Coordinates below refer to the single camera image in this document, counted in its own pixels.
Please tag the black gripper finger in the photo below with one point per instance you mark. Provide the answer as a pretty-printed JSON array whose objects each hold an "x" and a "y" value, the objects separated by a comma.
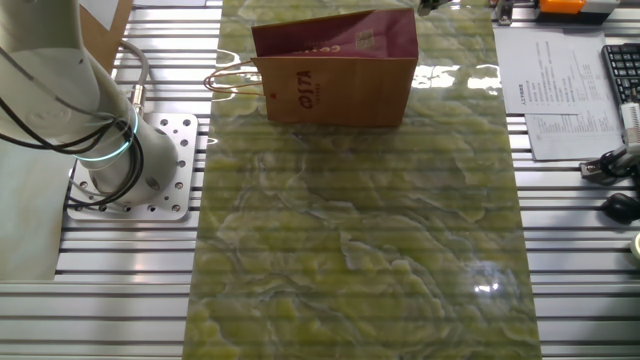
[
  {"x": 426, "y": 6},
  {"x": 440, "y": 3}
]

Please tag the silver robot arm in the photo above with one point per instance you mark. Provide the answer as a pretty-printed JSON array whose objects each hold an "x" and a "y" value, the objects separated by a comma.
[{"x": 45, "y": 90}]

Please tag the black rounded plastic object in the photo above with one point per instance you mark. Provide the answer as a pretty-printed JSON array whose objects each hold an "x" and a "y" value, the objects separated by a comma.
[{"x": 622, "y": 207}]

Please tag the orange and white device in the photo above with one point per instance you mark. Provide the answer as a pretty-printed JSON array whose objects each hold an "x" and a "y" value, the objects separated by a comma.
[{"x": 565, "y": 5}]

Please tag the printed white paper sheet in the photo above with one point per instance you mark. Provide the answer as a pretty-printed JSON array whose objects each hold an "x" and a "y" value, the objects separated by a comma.
[
  {"x": 170, "y": 2},
  {"x": 570, "y": 137},
  {"x": 550, "y": 75}
]

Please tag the black keyboard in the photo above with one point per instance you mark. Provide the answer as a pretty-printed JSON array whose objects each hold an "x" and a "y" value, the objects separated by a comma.
[{"x": 625, "y": 70}]

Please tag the green marble pattern mat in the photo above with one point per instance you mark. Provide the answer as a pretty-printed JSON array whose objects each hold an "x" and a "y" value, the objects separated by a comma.
[{"x": 350, "y": 250}]

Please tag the white tape roll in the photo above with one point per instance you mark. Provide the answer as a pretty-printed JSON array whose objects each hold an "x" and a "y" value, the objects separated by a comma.
[{"x": 636, "y": 245}]

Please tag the brown cardboard board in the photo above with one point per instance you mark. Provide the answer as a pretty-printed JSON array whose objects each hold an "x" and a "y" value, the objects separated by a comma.
[{"x": 107, "y": 45}]

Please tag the small grey metal bracket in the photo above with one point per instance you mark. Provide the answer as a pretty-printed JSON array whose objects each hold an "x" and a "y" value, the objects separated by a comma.
[{"x": 505, "y": 12}]

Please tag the silver ribbed camera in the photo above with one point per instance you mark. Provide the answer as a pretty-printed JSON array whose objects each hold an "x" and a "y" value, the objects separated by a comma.
[{"x": 631, "y": 125}]

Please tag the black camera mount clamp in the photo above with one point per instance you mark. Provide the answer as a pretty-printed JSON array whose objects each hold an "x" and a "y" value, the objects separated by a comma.
[{"x": 607, "y": 165}]

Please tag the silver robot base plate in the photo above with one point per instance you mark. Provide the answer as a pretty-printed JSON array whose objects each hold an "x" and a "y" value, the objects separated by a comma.
[{"x": 182, "y": 130}]

